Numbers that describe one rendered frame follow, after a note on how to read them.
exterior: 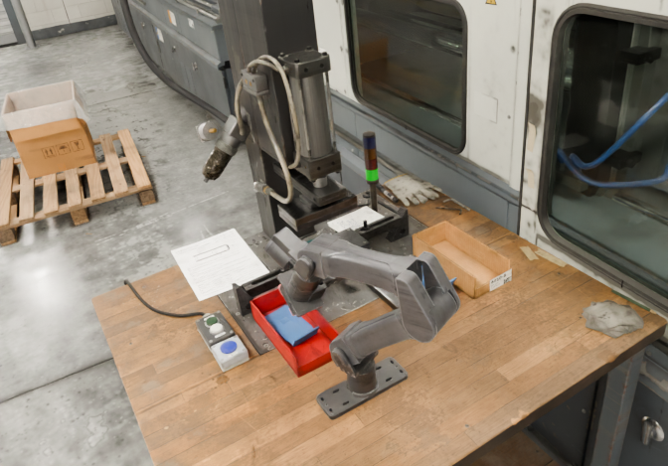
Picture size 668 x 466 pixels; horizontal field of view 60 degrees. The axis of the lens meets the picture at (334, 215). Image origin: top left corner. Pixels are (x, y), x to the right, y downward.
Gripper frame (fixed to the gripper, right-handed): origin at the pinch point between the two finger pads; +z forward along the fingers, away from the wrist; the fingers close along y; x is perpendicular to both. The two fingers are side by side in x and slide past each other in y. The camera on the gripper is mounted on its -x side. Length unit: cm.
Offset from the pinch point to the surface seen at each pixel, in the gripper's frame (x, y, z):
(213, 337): 17.0, 4.9, 14.7
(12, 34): 10, 734, 584
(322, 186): -19.5, 24.4, -4.3
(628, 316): -65, -38, -15
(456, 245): -55, 1, 12
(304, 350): 0.1, -8.6, 8.2
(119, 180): -6, 201, 236
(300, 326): -2.9, -2.1, 11.9
